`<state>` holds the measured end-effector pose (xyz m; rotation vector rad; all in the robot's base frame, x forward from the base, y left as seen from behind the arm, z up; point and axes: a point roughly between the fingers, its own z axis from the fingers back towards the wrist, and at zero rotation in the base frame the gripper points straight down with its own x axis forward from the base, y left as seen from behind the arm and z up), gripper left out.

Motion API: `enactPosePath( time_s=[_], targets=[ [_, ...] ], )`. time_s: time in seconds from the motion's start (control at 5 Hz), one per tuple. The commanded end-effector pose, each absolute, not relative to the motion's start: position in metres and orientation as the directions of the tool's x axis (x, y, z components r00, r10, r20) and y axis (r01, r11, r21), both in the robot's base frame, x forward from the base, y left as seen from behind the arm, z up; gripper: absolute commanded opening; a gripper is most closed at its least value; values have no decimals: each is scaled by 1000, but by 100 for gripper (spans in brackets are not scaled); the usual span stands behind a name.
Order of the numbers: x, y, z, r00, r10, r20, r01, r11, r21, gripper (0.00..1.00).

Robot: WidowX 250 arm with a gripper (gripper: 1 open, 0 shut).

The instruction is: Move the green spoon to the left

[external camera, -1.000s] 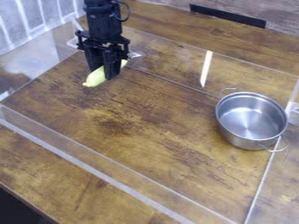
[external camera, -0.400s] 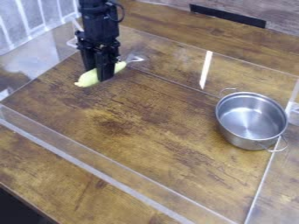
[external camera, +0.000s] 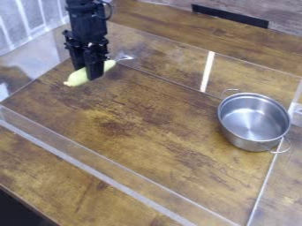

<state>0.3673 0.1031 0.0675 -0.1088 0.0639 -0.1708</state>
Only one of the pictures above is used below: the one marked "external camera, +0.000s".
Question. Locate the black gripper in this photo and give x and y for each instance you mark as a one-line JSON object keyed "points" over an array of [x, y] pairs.
{"points": [[85, 41]]}

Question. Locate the black bar on table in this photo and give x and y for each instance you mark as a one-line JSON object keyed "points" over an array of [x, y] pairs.
{"points": [[230, 16]]}

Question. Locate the stainless steel pot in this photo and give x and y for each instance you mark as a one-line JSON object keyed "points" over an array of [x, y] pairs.
{"points": [[254, 122]]}

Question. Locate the clear acrylic enclosure panel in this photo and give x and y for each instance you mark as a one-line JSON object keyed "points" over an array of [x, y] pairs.
{"points": [[167, 202]]}

